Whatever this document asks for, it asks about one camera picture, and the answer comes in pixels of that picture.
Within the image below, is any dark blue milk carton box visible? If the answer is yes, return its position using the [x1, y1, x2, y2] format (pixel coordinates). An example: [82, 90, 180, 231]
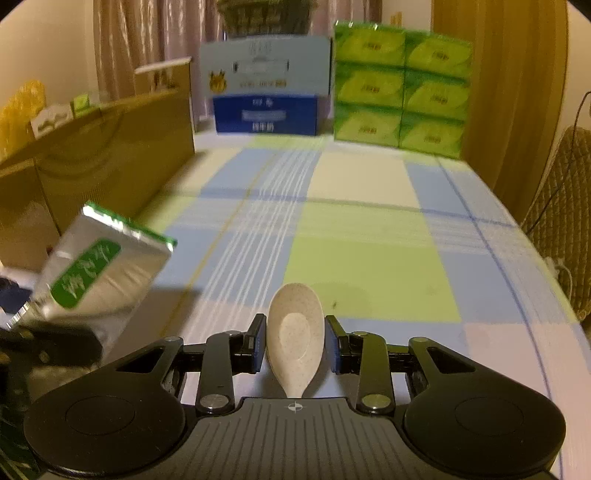
[212, 93, 331, 137]

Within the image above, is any light blue milk carton box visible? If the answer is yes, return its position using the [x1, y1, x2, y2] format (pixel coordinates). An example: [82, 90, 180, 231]
[199, 37, 334, 97]

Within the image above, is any woven basket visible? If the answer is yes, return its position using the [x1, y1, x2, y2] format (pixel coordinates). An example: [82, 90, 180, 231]
[216, 0, 320, 38]

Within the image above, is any white box wavy cutout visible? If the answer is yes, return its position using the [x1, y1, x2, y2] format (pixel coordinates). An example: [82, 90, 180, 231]
[30, 105, 74, 138]

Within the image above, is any beige plastic spoon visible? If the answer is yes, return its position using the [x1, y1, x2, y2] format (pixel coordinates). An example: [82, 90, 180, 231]
[267, 282, 326, 398]

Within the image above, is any yellow plastic bag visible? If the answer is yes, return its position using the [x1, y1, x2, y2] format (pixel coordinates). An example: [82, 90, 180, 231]
[0, 79, 47, 160]

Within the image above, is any silver green foil bag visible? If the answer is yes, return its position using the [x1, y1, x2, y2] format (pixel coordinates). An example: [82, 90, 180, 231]
[7, 202, 178, 361]

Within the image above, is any white power strip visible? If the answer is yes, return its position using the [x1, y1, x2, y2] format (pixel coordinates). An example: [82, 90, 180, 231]
[545, 256, 573, 278]

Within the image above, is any plaid cloth covered desktop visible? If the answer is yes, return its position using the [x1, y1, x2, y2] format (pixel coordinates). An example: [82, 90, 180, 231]
[0, 131, 585, 480]

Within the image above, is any stack of green tissue packs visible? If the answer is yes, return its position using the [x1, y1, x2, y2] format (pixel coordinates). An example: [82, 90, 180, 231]
[333, 19, 474, 160]

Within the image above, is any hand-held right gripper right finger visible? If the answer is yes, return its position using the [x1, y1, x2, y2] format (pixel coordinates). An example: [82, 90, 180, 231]
[324, 315, 497, 415]

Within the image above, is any black charger cable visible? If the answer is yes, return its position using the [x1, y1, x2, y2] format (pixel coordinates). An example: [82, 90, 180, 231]
[529, 91, 591, 232]

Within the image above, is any white power cable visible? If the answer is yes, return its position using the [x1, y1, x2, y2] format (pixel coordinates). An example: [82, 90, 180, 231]
[558, 265, 579, 306]

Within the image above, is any small picture printed box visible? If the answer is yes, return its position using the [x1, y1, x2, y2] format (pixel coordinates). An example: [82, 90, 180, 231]
[134, 56, 194, 132]

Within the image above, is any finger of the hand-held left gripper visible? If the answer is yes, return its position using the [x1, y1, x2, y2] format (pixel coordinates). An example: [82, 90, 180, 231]
[0, 272, 33, 319]
[14, 323, 103, 368]

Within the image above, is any small green pack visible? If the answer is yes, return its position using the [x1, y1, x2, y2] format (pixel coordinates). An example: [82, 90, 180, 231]
[70, 92, 100, 117]

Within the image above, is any pale curtain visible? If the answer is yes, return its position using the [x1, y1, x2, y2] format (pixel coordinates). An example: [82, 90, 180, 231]
[92, 0, 384, 97]

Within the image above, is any wooden door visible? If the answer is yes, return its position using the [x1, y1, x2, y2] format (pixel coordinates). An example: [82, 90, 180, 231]
[431, 0, 570, 204]

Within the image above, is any brown cardboard box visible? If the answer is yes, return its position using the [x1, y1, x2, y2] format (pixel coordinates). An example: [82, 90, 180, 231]
[0, 87, 195, 273]

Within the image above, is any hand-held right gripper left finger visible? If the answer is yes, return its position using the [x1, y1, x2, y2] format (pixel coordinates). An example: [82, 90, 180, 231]
[99, 314, 269, 415]

